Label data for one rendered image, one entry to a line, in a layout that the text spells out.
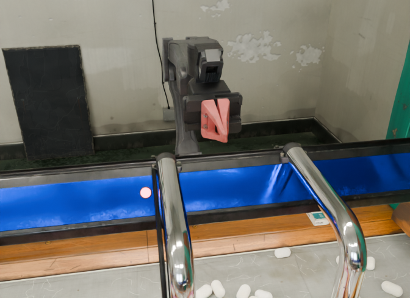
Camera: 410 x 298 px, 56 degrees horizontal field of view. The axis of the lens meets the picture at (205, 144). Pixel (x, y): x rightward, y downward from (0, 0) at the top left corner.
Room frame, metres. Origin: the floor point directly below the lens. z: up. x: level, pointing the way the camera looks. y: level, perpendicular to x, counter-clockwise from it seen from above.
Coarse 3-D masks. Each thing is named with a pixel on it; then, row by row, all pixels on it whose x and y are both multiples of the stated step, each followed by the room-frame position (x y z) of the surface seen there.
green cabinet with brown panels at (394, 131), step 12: (408, 48) 0.83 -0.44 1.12; (408, 60) 0.82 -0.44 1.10; (408, 72) 0.81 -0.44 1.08; (408, 84) 0.80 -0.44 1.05; (396, 96) 0.83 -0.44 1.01; (408, 96) 0.79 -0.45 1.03; (396, 108) 0.82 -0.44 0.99; (408, 108) 0.78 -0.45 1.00; (396, 120) 0.81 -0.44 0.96; (408, 120) 0.77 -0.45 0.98; (396, 132) 0.80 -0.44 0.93; (408, 132) 0.77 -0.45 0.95
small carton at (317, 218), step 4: (316, 212) 0.70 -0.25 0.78; (320, 212) 0.70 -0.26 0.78; (308, 216) 0.70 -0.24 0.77; (312, 216) 0.68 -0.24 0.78; (316, 216) 0.68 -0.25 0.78; (320, 216) 0.68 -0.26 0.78; (324, 216) 0.68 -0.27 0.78; (312, 220) 0.68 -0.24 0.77; (316, 220) 0.67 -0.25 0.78; (320, 220) 0.67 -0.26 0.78; (324, 220) 0.68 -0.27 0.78; (316, 224) 0.67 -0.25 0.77; (320, 224) 0.67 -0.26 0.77; (324, 224) 0.68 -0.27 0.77
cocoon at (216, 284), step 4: (216, 280) 0.52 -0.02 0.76; (212, 284) 0.52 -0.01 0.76; (216, 284) 0.51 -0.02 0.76; (220, 284) 0.51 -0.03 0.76; (212, 288) 0.51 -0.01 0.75; (216, 288) 0.50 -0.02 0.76; (220, 288) 0.50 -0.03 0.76; (216, 292) 0.50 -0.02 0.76; (220, 292) 0.50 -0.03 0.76; (224, 292) 0.50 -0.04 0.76; (216, 296) 0.50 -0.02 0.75; (220, 296) 0.49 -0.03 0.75
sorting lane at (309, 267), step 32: (224, 256) 0.60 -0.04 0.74; (256, 256) 0.61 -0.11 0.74; (320, 256) 0.61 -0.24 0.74; (384, 256) 0.61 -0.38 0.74; (0, 288) 0.52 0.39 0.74; (32, 288) 0.52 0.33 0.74; (64, 288) 0.52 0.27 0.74; (96, 288) 0.52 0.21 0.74; (128, 288) 0.52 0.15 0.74; (160, 288) 0.52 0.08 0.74; (224, 288) 0.52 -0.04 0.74; (256, 288) 0.52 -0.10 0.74; (288, 288) 0.52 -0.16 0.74; (320, 288) 0.52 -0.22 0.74
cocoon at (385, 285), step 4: (384, 284) 0.51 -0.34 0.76; (388, 284) 0.51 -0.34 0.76; (392, 284) 0.51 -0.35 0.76; (384, 288) 0.51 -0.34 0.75; (388, 288) 0.51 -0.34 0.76; (392, 288) 0.50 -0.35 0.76; (396, 288) 0.50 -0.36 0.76; (400, 288) 0.50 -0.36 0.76; (388, 292) 0.51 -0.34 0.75; (392, 292) 0.50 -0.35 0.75; (396, 292) 0.50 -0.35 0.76; (400, 292) 0.50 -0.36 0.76; (396, 296) 0.50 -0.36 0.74
